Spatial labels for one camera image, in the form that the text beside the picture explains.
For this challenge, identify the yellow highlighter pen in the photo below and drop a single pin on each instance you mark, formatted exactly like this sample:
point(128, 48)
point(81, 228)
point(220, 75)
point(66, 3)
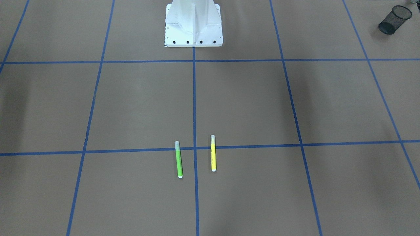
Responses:
point(213, 153)

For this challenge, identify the green highlighter pen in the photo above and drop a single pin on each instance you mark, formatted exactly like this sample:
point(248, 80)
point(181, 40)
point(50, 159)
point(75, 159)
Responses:
point(178, 159)

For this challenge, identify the black mesh pen cup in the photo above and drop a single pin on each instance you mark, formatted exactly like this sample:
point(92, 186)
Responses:
point(398, 16)

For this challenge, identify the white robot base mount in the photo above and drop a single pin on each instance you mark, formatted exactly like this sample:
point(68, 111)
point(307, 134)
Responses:
point(193, 23)

